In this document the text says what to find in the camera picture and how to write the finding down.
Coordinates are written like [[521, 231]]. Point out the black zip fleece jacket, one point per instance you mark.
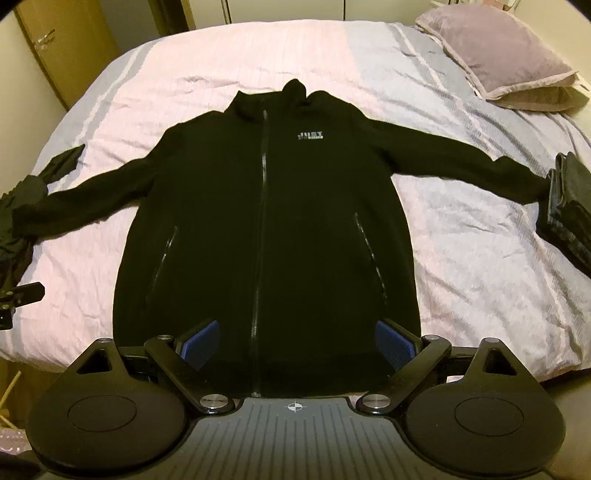
[[278, 219]]

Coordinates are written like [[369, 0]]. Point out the black crumpled garment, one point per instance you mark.
[[17, 248]]

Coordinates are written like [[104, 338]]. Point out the pink grey bedspread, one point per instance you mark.
[[481, 269]]

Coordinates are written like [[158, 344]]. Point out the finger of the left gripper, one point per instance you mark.
[[22, 295]]

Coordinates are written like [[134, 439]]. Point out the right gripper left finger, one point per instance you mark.
[[177, 364]]

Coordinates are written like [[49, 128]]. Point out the mauve pillow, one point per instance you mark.
[[504, 60]]

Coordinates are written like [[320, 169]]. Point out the wooden door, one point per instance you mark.
[[71, 40]]

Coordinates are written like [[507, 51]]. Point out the cream wardrobe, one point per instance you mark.
[[207, 13]]

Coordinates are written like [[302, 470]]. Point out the wooden clothes rack stand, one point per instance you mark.
[[4, 410]]

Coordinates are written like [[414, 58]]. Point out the folded dark clothes stack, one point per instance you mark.
[[564, 213]]

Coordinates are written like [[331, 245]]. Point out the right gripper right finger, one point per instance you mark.
[[419, 363]]

